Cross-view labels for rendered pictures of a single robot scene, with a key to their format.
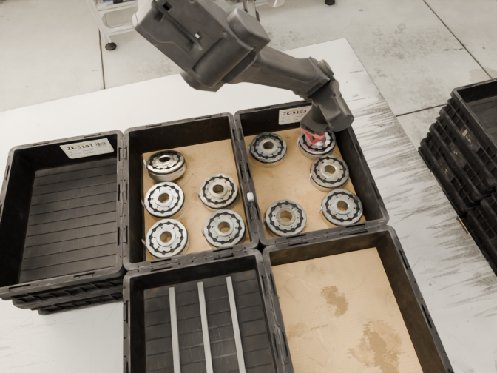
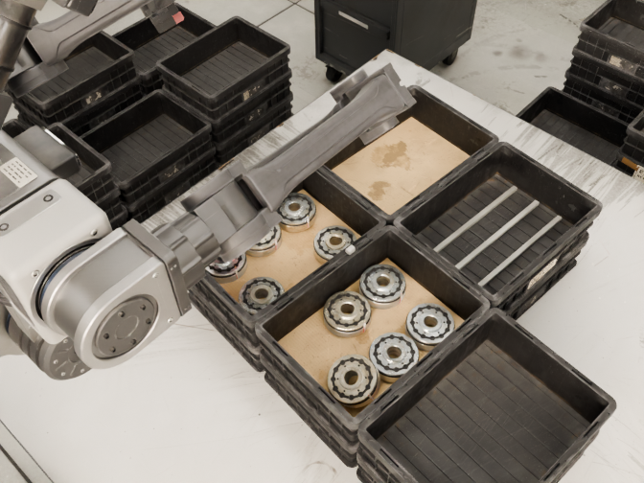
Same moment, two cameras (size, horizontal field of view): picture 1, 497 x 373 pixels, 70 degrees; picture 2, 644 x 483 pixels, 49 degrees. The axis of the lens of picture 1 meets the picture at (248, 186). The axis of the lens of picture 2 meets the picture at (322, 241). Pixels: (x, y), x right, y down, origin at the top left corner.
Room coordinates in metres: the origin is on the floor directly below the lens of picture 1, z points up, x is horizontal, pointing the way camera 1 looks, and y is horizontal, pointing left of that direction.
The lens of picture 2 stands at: (0.99, 0.74, 2.15)
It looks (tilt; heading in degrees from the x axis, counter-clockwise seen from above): 51 degrees down; 235
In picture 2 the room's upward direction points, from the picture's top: 1 degrees counter-clockwise
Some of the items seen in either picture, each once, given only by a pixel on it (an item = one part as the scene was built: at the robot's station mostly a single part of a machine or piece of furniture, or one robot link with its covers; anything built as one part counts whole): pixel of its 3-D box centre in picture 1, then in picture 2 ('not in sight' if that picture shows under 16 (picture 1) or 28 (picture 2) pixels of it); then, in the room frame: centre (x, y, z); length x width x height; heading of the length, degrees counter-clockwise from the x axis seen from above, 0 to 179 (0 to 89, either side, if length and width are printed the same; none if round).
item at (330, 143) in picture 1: (317, 139); (223, 258); (0.61, -0.20, 0.86); 0.10 x 0.10 x 0.01
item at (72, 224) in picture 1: (72, 214); (483, 430); (0.43, 0.45, 0.87); 0.40 x 0.30 x 0.11; 6
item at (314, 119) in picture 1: (322, 109); not in sight; (0.61, -0.20, 0.98); 0.10 x 0.07 x 0.07; 137
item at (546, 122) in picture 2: not in sight; (567, 150); (-0.88, -0.31, 0.26); 0.40 x 0.30 x 0.23; 101
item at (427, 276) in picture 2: (188, 193); (372, 331); (0.46, 0.15, 0.87); 0.40 x 0.30 x 0.11; 6
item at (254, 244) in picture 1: (185, 183); (373, 317); (0.46, 0.15, 0.92); 0.40 x 0.30 x 0.02; 6
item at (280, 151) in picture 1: (268, 146); (262, 295); (0.60, -0.06, 0.86); 0.10 x 0.10 x 0.01
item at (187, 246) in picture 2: not in sight; (178, 253); (0.83, 0.19, 1.45); 0.09 x 0.08 x 0.12; 101
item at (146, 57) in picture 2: not in sight; (167, 71); (0.14, -1.58, 0.31); 0.40 x 0.30 x 0.34; 11
